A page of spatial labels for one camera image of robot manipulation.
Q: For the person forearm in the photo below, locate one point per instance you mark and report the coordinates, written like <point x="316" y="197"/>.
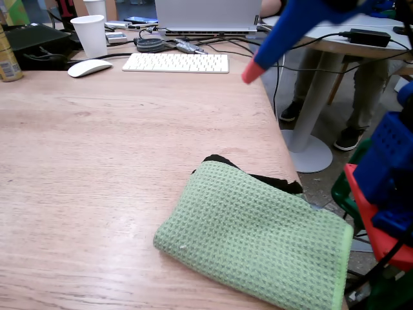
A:
<point x="271" y="8"/>

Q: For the small white box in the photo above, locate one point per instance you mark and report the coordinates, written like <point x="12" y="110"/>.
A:
<point x="116" y="37"/>

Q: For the black box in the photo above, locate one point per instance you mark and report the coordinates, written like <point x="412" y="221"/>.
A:
<point x="35" y="42"/>

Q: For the green yellow carton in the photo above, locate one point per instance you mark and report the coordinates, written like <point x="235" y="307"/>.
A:
<point x="14" y="11"/>

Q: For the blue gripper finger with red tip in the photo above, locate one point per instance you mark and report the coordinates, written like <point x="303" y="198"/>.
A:
<point x="277" y="45"/>

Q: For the red robot base plate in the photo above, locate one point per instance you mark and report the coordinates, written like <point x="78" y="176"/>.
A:
<point x="364" y="206"/>

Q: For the silver foil wrapped object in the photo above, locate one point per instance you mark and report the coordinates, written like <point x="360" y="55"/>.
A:
<point x="188" y="46"/>

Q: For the silver laptop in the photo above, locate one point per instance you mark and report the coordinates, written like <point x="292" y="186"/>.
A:
<point x="206" y="13"/>

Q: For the green clamp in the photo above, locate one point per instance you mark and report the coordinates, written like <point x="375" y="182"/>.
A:
<point x="390" y="294"/>
<point x="343" y="193"/>

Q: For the wooden chair leg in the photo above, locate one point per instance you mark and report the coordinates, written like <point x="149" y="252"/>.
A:
<point x="338" y="84"/>

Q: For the silver power bank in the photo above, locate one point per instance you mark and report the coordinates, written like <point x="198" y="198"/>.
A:
<point x="117" y="24"/>

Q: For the large white paper cup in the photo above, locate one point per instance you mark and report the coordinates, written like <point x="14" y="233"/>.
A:
<point x="92" y="35"/>

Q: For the blue green plastic object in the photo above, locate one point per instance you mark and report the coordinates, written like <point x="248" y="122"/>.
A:
<point x="382" y="13"/>

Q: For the black power adapter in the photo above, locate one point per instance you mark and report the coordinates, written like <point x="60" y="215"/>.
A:
<point x="369" y="37"/>

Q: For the black shoe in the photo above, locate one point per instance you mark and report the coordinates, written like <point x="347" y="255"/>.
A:
<point x="291" y="112"/>

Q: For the black round disc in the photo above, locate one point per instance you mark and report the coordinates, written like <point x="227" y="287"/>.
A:
<point x="150" y="45"/>

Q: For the white round pedestal table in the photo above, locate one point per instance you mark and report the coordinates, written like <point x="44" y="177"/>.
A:
<point x="309" y="106"/>

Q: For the dark shoe light sole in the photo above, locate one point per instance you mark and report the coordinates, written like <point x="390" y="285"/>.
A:
<point x="349" y="139"/>

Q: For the yellow drink can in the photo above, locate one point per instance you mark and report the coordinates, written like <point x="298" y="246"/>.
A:
<point x="9" y="61"/>

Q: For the grey trouser legs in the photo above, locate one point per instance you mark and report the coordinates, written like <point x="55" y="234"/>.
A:
<point x="368" y="93"/>

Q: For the black item red letter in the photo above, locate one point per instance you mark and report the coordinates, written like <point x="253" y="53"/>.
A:
<point x="66" y="13"/>

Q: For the blue smartphone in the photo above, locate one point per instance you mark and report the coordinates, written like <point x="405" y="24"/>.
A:
<point x="142" y="20"/>

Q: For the small white paper cup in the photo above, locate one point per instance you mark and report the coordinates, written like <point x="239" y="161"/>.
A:
<point x="96" y="8"/>

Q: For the white keyboard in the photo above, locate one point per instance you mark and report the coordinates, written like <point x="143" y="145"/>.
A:
<point x="175" y="62"/>

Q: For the green waffle cloth black trim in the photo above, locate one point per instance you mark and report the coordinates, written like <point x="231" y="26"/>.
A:
<point x="245" y="232"/>

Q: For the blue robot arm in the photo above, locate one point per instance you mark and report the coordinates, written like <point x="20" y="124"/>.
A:
<point x="384" y="168"/>

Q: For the white computer mouse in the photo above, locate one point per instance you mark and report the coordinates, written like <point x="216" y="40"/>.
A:
<point x="88" y="67"/>

